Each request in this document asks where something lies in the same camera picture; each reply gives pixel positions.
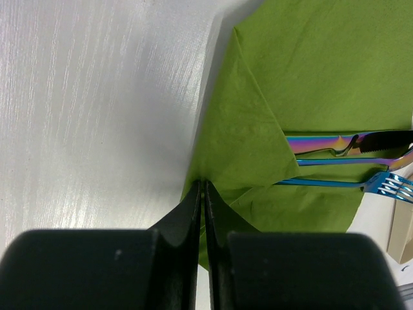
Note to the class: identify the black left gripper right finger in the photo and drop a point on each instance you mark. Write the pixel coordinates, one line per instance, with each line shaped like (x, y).
(249, 269)

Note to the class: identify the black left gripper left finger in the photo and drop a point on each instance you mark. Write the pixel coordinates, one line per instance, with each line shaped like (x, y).
(154, 268)

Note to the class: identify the green paper napkin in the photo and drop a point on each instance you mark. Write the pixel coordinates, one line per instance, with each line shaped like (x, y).
(303, 67)

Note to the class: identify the iridescent blue fork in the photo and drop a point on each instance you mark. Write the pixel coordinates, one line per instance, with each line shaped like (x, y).
(382, 183)

